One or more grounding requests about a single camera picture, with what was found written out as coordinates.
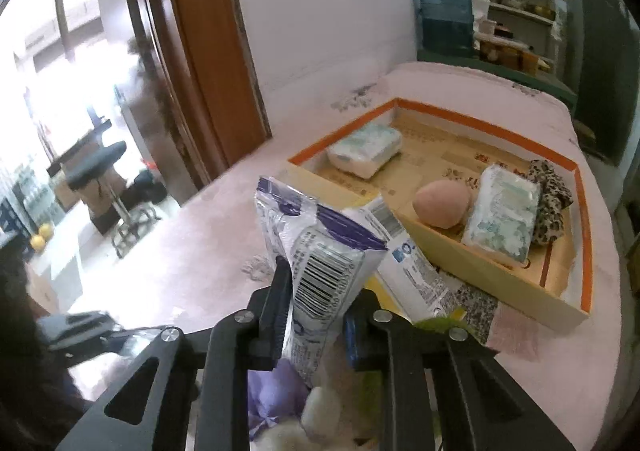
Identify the yellow round fruit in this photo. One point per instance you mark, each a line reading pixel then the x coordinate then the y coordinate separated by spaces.
pixel 47 232
pixel 37 243

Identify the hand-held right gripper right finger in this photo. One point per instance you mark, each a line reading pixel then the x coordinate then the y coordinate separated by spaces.
pixel 352 341

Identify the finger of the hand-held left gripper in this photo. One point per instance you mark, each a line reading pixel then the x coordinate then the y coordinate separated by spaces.
pixel 85 322
pixel 130 341

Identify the brown wooden door frame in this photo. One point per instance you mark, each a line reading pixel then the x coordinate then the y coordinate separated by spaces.
pixel 200 56

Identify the purple and white plastic packet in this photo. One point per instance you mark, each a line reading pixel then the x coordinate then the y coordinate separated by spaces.
pixel 320 251

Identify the peach egg-shaped sponge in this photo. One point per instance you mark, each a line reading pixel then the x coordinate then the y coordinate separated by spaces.
pixel 440 203

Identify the black stool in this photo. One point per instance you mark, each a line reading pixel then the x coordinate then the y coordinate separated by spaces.
pixel 97 163

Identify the white container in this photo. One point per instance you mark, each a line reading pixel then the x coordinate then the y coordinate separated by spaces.
pixel 481 11

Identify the leopard print scrunchie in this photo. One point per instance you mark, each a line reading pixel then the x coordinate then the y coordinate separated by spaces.
pixel 547 201

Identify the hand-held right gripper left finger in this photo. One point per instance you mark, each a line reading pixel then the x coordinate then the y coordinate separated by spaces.
pixel 277 311

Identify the small tissue pack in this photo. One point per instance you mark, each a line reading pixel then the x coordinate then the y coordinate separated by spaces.
pixel 500 216
pixel 365 151

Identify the person's dark clothing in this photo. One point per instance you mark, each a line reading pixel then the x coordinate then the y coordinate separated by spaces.
pixel 30 371

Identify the cardboard box with orange rim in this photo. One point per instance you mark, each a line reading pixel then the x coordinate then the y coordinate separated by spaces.
pixel 440 156

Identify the blue water jug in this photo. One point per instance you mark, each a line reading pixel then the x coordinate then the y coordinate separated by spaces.
pixel 445 21

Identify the beige and purple plush toy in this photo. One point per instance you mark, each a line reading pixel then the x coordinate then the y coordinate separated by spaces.
pixel 272 391

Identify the row of brown jars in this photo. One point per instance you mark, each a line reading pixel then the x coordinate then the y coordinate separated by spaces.
pixel 505 53

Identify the dark refrigerator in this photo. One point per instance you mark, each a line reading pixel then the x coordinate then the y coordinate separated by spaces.
pixel 605 56

